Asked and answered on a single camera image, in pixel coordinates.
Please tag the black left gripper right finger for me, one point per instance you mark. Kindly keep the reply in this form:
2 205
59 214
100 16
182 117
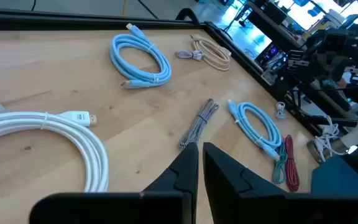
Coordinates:
228 199

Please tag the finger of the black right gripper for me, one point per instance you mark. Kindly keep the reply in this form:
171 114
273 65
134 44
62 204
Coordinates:
341 67
327 67

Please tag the black curved frame hook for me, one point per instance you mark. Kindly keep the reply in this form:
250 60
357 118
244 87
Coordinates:
186 11

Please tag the teal blue plastic tray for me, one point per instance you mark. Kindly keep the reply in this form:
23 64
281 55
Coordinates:
337 177

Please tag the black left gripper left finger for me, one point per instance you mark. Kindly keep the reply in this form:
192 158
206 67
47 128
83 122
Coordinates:
172 199

